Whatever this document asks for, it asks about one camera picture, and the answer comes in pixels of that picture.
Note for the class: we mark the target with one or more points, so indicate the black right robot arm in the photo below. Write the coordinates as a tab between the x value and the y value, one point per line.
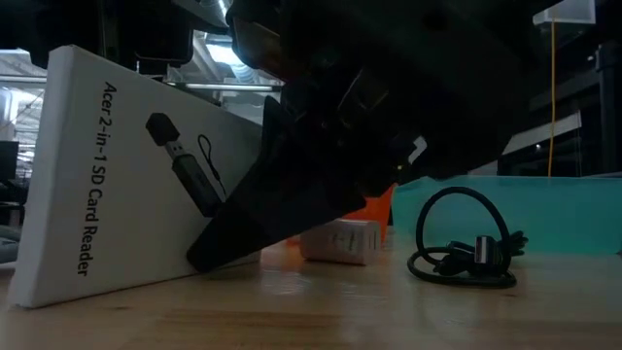
486	73

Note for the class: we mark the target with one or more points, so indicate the black aluminium rig frame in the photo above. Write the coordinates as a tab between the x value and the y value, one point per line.
223	87

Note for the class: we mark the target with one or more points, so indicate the teal plastic bin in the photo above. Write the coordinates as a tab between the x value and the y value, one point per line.
559	214

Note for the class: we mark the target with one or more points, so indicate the clear acrylic panel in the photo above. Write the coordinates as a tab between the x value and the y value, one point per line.
539	146

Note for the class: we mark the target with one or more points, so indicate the white card reader box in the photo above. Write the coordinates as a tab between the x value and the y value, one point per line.
97	170

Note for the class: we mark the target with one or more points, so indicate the pink wall charger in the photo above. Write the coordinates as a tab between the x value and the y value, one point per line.
340	240

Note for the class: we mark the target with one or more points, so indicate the orange plastic basket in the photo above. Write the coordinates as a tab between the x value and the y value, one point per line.
376	209

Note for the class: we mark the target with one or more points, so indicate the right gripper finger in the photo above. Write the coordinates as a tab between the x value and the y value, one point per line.
272	204

